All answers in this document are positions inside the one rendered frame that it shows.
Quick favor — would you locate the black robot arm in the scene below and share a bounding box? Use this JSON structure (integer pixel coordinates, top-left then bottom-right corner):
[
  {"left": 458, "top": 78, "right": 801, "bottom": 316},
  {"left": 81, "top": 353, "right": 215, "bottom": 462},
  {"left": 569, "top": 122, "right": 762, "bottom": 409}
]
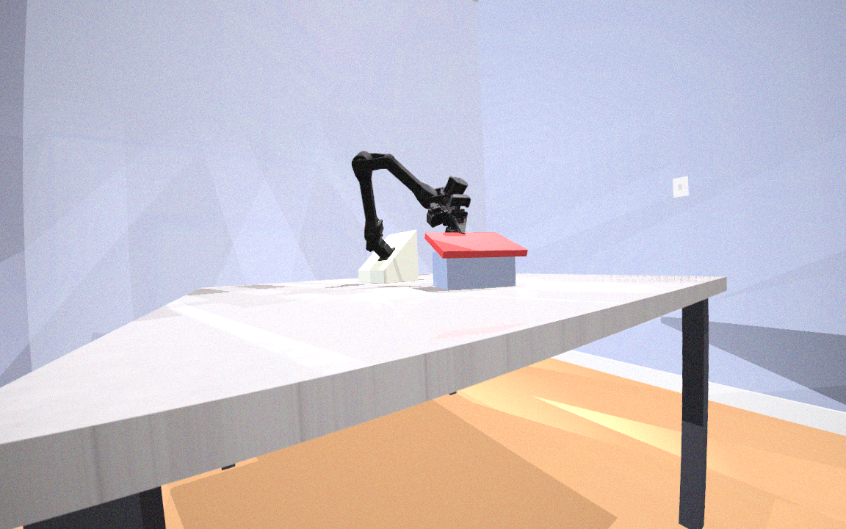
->
[{"left": 352, "top": 151, "right": 469, "bottom": 261}]

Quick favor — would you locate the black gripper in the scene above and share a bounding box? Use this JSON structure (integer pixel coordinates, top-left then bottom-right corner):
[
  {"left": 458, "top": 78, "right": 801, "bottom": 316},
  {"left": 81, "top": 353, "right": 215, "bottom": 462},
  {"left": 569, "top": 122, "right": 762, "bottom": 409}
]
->
[{"left": 444, "top": 194, "right": 471, "bottom": 234}]

